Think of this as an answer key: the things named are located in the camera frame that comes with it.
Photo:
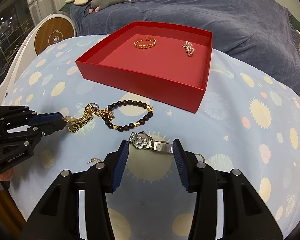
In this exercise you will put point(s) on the gold chain bangle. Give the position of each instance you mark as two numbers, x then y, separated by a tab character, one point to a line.
145	43

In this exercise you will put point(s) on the red shallow jewelry box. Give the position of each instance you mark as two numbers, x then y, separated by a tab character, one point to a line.
175	71

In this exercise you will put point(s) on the gold link watch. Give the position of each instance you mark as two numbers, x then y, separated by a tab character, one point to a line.
74	124

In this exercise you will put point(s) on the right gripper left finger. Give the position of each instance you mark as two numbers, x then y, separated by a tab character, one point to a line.
100	179

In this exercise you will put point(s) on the gold hoop earring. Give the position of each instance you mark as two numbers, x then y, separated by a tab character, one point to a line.
94	160

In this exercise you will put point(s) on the dark blue velvet blanket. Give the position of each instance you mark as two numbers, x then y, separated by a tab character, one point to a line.
257	32

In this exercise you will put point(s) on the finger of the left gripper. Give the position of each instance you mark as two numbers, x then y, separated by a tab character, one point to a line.
47	118
43	128

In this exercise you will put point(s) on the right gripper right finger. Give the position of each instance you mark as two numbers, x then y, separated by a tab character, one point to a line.
200	178

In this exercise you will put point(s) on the blue planet print cloth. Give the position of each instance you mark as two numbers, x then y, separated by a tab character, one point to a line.
247	120

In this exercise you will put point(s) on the silver metal watch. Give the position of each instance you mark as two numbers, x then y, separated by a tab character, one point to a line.
142	141

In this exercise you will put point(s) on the round wooden white side table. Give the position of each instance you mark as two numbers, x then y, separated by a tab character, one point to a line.
52	30

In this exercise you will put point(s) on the person's left hand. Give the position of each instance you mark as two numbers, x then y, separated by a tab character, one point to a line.
7	175

